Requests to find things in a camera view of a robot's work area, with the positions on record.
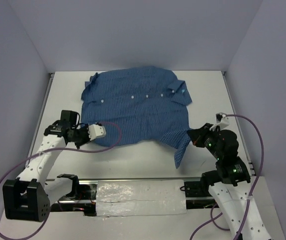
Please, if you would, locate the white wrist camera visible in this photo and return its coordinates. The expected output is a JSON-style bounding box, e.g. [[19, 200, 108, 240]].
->
[[88, 123, 106, 141], [210, 112, 230, 132]]

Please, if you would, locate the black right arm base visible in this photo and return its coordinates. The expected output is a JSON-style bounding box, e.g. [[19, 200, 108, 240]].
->
[[179, 177, 216, 210]]

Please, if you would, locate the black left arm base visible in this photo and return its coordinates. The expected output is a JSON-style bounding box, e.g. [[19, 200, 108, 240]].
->
[[51, 183, 97, 217]]

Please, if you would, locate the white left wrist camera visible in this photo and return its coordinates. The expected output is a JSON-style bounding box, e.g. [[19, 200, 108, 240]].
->
[[88, 123, 106, 141]]

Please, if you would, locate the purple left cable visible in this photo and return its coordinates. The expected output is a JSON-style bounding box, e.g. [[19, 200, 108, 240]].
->
[[0, 121, 122, 240]]

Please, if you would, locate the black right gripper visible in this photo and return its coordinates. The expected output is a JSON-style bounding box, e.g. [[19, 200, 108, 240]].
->
[[187, 121, 223, 159]]

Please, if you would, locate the blue checked long sleeve shirt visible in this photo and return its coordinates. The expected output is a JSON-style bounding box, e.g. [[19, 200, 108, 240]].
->
[[81, 66, 192, 168]]

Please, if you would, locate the silver tape patch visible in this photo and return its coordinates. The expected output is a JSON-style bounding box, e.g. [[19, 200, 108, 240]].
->
[[96, 179, 187, 217]]

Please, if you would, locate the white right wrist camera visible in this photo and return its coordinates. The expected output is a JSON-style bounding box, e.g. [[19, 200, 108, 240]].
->
[[210, 112, 230, 132]]

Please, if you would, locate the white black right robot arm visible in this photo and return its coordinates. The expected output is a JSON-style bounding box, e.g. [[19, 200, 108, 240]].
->
[[187, 123, 272, 240]]

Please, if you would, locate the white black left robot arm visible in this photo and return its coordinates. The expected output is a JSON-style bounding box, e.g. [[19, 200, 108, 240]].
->
[[2, 110, 90, 222]]

